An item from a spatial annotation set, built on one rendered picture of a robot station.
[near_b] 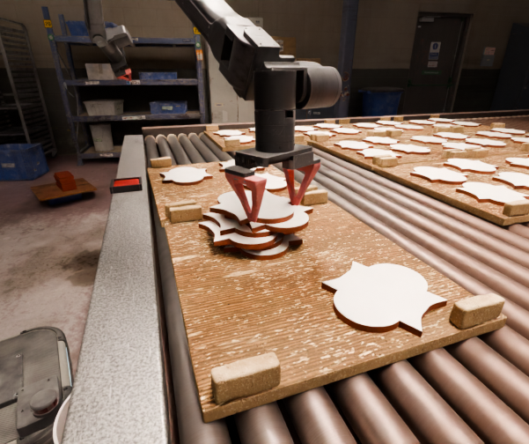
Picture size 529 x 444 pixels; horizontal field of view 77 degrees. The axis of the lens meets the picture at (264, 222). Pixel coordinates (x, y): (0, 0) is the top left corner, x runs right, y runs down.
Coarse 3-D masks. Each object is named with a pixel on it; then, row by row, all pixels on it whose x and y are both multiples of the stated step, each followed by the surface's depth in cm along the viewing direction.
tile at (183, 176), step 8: (176, 168) 93; (184, 168) 93; (192, 168) 93; (168, 176) 86; (176, 176) 86; (184, 176) 86; (192, 176) 86; (200, 176) 86; (208, 176) 87; (176, 184) 83; (184, 184) 82; (192, 184) 83
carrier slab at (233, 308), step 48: (192, 240) 55; (336, 240) 55; (384, 240) 55; (192, 288) 43; (240, 288) 43; (288, 288) 43; (432, 288) 43; (192, 336) 35; (240, 336) 35; (288, 336) 35; (336, 336) 35; (384, 336) 35; (432, 336) 35; (288, 384) 30
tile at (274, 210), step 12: (228, 192) 60; (264, 192) 60; (228, 204) 55; (240, 204) 55; (264, 204) 55; (276, 204) 55; (288, 204) 55; (228, 216) 52; (240, 216) 50; (264, 216) 50; (276, 216) 50; (288, 216) 51
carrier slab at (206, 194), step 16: (160, 176) 90; (224, 176) 90; (160, 192) 78; (176, 192) 78; (192, 192) 78; (208, 192) 78; (224, 192) 78; (272, 192) 78; (288, 192) 78; (160, 208) 69; (208, 208) 69; (160, 224) 64
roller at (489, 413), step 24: (408, 360) 37; (432, 360) 35; (456, 360) 35; (432, 384) 34; (456, 384) 32; (480, 384) 32; (456, 408) 32; (480, 408) 30; (504, 408) 30; (480, 432) 29; (504, 432) 28; (528, 432) 28
